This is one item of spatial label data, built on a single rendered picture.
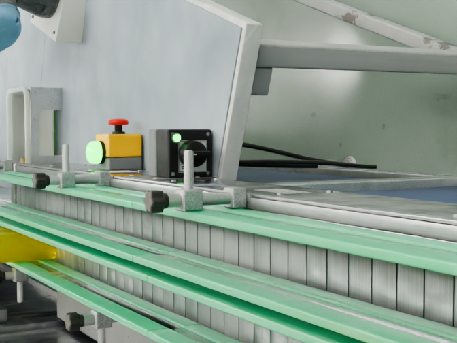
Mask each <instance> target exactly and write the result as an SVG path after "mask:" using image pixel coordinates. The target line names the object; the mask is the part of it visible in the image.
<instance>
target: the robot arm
mask: <svg viewBox="0 0 457 343"><path fill-rule="evenodd" d="M59 1H60V0H0V52H1V51H4V50H5V49H6V48H8V47H10V46H12V45H13V44H14V43H15V42H16V40H17V39H18V38H19V36H20V33H21V29H22V25H21V21H20V11H19V10H18V7H19V8H20V9H22V10H24V11H26V12H28V13H31V14H33V15H35V16H37V17H40V18H51V17H52V16H53V15H54V13H55V11H56V9H57V7H58V4H59Z"/></svg>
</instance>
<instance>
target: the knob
mask: <svg viewBox="0 0 457 343"><path fill-rule="evenodd" d="M185 150H192V151H193V152H194V167H198V166H201V165H202V164H204V162H205V161H206V159H207V157H211V151H207V149H206V147H205V146H204V145H203V144H202V143H201V142H198V141H195V140H188V141H186V142H184V143H183V144H182V145H181V146H180V149H179V159H180V161H181V163H182V164H184V152H185Z"/></svg>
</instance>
